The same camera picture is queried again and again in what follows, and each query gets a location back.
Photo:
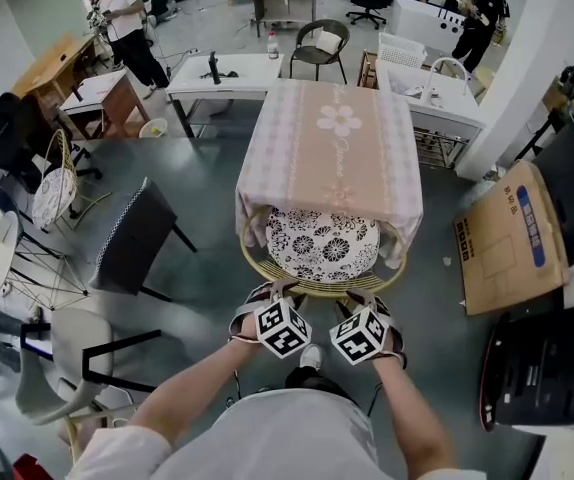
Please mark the dark wicker chair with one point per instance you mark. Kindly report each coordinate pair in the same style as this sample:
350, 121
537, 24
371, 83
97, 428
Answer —
304, 55

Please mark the wooden chair brown seat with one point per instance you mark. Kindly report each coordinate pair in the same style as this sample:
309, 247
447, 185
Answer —
74, 433

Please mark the floral round seat cushion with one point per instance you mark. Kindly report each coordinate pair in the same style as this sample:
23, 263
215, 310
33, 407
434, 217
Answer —
322, 250
53, 198

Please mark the table with pink tablecloth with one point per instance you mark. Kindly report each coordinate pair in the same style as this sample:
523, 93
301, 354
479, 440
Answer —
332, 153

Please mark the black monitor stand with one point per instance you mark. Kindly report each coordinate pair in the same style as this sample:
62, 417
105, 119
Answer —
214, 68

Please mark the white desk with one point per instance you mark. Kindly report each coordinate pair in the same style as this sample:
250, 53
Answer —
247, 70

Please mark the white sink counter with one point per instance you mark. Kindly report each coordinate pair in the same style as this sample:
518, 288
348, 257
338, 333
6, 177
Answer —
447, 113

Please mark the white pillow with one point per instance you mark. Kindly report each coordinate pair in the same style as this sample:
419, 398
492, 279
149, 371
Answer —
327, 42

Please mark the person's left hand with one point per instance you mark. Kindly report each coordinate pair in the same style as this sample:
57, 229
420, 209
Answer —
248, 327

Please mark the white slatted basket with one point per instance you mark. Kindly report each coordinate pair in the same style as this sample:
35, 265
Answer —
401, 50

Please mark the plastic bottle red cap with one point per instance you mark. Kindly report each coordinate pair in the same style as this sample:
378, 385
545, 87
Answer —
273, 47

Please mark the person's white shoe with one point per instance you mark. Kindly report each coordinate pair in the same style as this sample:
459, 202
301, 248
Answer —
311, 357

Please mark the light wooden desk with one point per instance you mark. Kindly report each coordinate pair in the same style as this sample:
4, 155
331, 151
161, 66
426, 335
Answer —
54, 60

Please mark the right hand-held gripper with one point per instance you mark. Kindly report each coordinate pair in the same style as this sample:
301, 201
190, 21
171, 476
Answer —
359, 338

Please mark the dark grey upholstered chair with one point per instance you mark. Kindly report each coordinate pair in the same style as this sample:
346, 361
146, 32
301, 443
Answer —
132, 238

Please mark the person's right hand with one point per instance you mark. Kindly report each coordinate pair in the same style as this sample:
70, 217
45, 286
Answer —
393, 340

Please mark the white bucket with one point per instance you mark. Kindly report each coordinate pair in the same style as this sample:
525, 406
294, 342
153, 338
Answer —
153, 128

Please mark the black appliance with red rim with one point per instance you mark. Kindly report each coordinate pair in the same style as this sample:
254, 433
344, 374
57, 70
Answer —
547, 373

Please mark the white cabinet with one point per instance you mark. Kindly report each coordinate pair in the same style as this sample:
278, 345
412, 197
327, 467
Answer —
422, 18

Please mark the small wooden table white top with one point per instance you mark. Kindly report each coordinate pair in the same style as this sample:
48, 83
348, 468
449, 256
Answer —
99, 90

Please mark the white and black armchair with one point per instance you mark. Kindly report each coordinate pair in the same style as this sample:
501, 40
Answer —
74, 338

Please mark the person's white t-shirt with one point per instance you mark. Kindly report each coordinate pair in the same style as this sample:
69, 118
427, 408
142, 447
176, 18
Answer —
277, 443

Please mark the red box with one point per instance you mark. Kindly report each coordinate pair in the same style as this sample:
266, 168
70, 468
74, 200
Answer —
32, 468

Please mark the person's left forearm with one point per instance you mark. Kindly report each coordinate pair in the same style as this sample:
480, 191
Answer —
192, 388

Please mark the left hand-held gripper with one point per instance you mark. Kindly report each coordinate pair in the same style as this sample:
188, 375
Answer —
282, 328

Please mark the cardboard box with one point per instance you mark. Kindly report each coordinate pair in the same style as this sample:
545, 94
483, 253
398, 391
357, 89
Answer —
512, 248

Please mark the crumpled white paper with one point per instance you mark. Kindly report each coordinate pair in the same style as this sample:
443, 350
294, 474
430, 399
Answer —
447, 262

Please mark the wooden rack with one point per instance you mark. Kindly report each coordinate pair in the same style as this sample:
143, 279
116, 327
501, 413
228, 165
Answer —
367, 70

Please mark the person's right forearm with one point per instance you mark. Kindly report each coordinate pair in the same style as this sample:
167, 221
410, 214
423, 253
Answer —
407, 408

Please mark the white curved faucet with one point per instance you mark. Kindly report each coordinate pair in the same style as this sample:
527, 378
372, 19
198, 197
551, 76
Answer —
449, 63

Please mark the person's black trousers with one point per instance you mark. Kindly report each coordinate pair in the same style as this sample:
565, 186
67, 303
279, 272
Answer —
322, 383

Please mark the rattan chair with floral cushion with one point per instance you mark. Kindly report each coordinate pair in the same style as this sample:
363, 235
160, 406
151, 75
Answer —
254, 263

